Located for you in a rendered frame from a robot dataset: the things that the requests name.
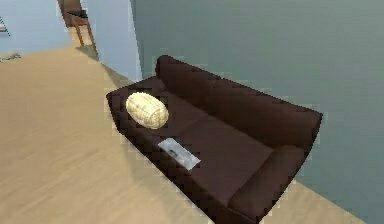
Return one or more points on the cream round pillow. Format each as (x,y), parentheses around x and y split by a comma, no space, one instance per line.
(147,110)

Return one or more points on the dark brown sofa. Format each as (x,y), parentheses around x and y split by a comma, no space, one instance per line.
(233,143)

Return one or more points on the grey remote control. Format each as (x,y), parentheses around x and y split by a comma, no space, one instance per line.
(179,153)

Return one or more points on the brown wooden table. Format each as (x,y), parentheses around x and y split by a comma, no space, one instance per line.
(76,16)

